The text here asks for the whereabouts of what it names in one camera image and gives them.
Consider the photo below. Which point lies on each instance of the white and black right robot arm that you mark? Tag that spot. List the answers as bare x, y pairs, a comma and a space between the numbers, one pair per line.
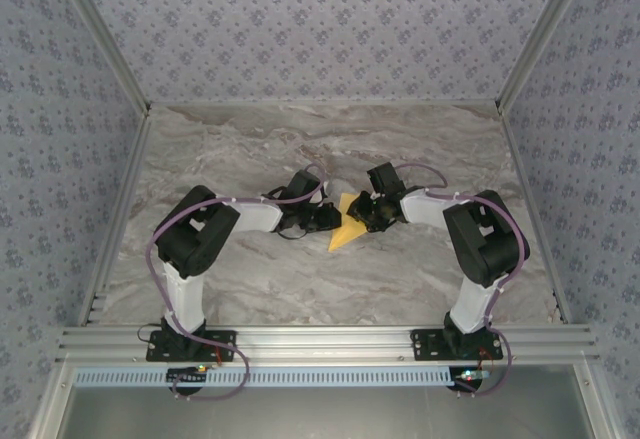
470, 304

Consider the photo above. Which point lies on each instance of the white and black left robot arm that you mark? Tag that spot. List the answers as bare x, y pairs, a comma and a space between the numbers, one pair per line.
187, 294

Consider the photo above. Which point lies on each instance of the yellow cloth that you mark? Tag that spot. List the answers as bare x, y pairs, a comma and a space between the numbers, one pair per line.
344, 234

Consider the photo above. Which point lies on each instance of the grey metal sheet panel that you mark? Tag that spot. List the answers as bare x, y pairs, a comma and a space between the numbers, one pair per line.
325, 414

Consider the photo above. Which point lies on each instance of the slanted aluminium frame post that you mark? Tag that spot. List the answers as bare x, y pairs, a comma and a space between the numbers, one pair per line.
100, 39
545, 34

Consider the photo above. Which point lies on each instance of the aluminium table side rail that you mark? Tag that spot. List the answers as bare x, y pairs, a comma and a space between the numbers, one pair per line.
117, 219
519, 159

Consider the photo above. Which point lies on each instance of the thin aluminium table rail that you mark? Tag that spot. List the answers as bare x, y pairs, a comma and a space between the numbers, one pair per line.
325, 103

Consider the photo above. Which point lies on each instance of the small black controller board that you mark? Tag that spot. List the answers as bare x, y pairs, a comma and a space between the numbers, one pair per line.
185, 375
465, 378

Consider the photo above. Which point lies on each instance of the wide aluminium frame beam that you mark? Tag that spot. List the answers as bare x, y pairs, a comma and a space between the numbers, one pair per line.
325, 344

